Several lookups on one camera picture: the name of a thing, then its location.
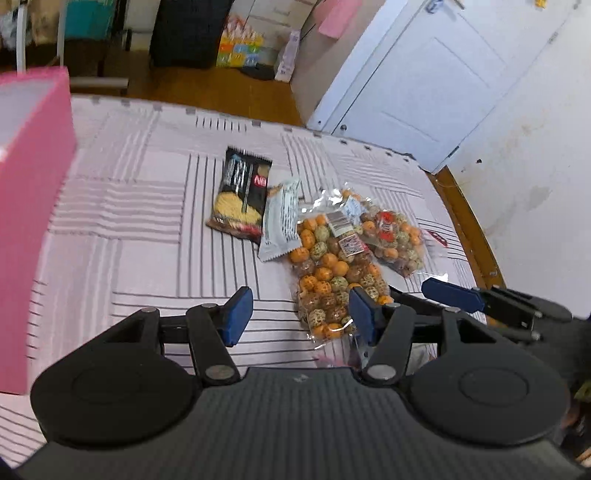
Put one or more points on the black cracker packet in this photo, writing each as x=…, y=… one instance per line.
x=238, y=198

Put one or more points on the large clear coated peanut bag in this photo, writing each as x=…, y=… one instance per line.
x=323, y=272

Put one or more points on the black round floor object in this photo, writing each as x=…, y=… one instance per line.
x=258, y=71

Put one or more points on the colourful cardboard box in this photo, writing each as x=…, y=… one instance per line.
x=242, y=46

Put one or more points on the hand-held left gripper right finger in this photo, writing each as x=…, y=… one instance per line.
x=362, y=314

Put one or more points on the teal bag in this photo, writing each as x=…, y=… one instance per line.
x=90, y=18

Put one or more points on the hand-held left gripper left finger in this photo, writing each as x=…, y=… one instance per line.
x=238, y=314

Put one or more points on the white plastic packet bag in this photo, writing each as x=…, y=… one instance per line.
x=287, y=57

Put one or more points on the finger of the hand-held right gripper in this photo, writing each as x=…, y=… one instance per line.
x=418, y=302
x=450, y=293

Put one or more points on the pink paper bag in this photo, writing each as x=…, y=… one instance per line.
x=339, y=16

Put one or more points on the white door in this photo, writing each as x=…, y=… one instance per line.
x=415, y=92

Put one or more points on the black suitcase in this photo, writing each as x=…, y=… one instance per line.
x=189, y=32

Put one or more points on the small clear coated peanut bag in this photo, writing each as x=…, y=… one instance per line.
x=392, y=240

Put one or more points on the pink cardboard box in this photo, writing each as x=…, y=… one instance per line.
x=32, y=230

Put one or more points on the grey snack packet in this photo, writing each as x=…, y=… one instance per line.
x=277, y=221

